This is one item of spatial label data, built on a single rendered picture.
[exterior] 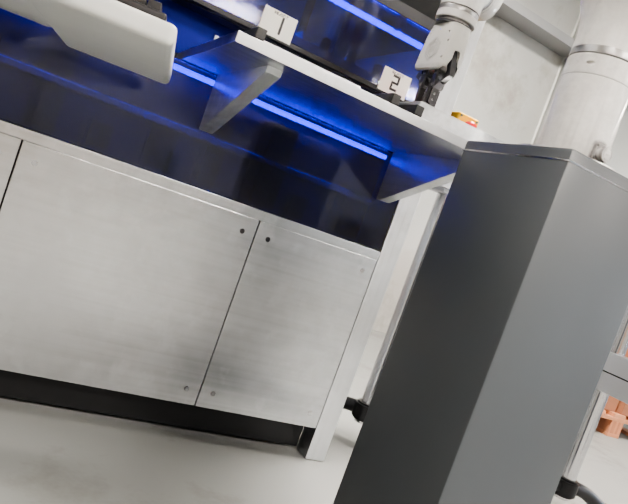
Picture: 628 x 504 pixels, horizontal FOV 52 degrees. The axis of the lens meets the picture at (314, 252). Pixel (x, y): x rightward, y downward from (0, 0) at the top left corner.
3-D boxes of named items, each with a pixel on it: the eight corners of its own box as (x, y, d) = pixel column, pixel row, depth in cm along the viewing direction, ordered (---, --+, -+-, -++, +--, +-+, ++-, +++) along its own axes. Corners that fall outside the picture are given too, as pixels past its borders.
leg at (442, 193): (343, 413, 203) (427, 184, 199) (366, 418, 207) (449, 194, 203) (356, 425, 195) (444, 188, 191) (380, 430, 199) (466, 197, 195)
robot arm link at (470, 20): (430, 5, 133) (425, 19, 133) (455, -1, 125) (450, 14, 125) (460, 23, 136) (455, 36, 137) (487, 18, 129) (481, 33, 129)
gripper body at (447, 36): (427, 16, 134) (407, 67, 134) (456, 10, 124) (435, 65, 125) (454, 32, 137) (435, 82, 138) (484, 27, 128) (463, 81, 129)
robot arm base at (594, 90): (644, 192, 108) (685, 87, 107) (571, 152, 99) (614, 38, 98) (558, 180, 124) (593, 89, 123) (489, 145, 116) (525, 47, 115)
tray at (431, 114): (339, 116, 155) (344, 103, 155) (422, 154, 167) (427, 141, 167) (415, 118, 125) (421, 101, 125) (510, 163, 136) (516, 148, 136)
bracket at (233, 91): (198, 129, 146) (217, 74, 145) (210, 133, 147) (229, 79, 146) (243, 133, 115) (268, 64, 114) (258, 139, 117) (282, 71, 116)
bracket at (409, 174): (376, 198, 168) (393, 151, 167) (385, 202, 169) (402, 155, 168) (453, 218, 137) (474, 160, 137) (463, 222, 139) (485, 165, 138)
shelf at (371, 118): (174, 61, 148) (177, 53, 148) (411, 164, 179) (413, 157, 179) (234, 41, 105) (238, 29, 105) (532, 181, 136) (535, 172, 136)
